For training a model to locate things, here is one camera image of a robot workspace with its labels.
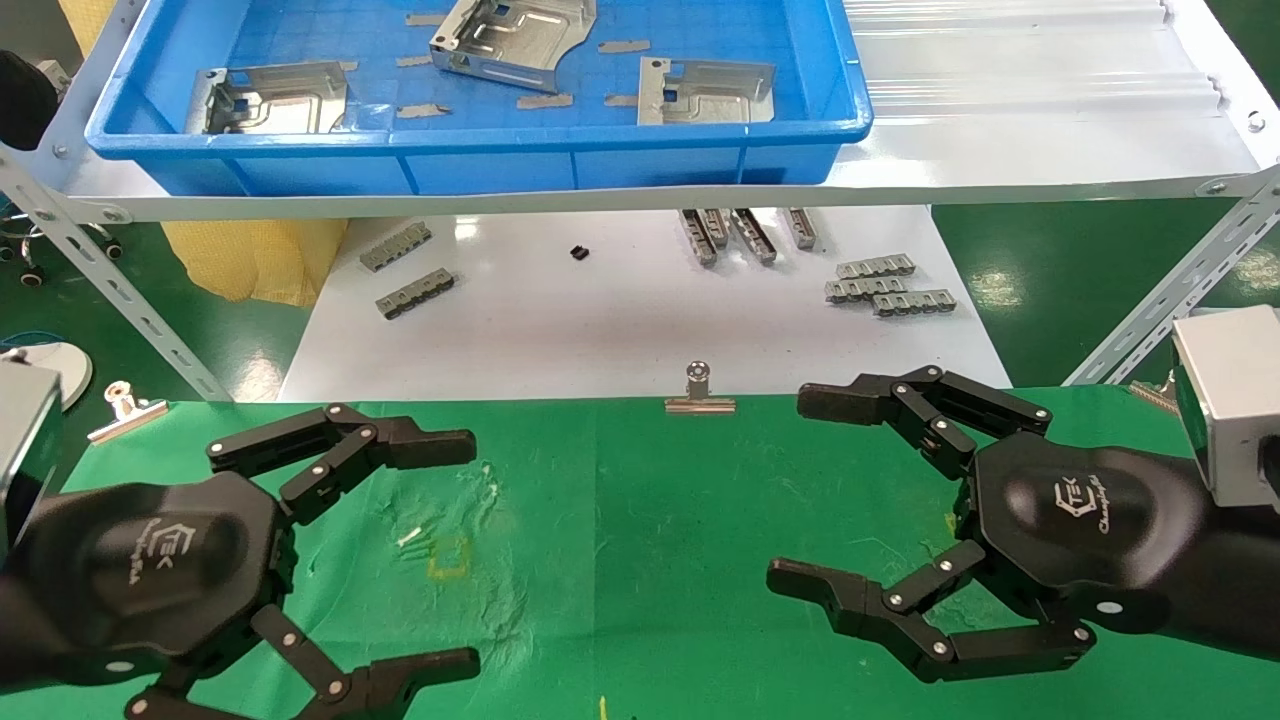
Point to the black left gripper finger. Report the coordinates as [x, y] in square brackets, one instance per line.
[420, 446]

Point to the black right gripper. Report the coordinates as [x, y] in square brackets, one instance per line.
[1080, 520]

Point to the blue plastic tray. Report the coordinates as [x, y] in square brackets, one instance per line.
[500, 165]

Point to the stamped metal bracket plate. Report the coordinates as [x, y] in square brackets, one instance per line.
[520, 50]
[290, 105]
[720, 100]

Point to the silver binder clip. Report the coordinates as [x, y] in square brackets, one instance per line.
[700, 405]
[125, 405]

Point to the black office chair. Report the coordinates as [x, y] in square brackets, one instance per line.
[20, 100]

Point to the white perforated shelf post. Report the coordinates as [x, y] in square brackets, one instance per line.
[120, 290]
[1180, 290]

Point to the grey slotted metal rail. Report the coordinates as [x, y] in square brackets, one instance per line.
[876, 267]
[866, 290]
[716, 226]
[698, 240]
[802, 228]
[914, 303]
[754, 237]
[396, 247]
[415, 295]

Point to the white metal shelf board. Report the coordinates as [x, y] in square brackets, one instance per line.
[1000, 120]

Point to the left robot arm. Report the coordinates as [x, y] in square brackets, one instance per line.
[15, 635]

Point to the small white scrap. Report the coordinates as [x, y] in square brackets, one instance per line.
[410, 536]

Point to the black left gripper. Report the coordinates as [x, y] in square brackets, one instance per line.
[150, 570]

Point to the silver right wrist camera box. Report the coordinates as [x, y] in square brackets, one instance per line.
[1235, 400]

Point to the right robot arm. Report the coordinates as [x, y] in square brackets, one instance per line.
[1240, 580]

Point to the green table cloth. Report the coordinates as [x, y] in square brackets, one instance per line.
[640, 560]

